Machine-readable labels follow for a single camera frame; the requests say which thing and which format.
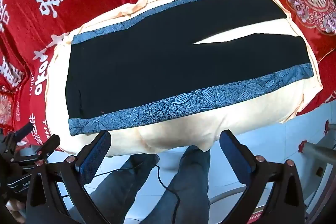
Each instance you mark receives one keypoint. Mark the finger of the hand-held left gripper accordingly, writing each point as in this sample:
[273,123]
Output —
[49,145]
[24,131]

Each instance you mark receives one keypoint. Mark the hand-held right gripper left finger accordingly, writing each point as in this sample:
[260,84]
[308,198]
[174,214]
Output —
[94,157]

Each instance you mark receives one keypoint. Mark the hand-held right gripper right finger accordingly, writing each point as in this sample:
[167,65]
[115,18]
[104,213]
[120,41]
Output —
[236,158]

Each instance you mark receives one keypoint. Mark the black pants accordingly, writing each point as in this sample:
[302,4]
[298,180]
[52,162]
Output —
[157,56]

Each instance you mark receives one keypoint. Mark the person's left hand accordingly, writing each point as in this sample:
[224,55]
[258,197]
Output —
[15,212]

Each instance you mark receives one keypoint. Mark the person's left leg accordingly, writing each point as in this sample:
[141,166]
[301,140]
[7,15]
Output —
[123,195]

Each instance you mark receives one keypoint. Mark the grey metal frame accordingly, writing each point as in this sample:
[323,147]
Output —
[319,151]

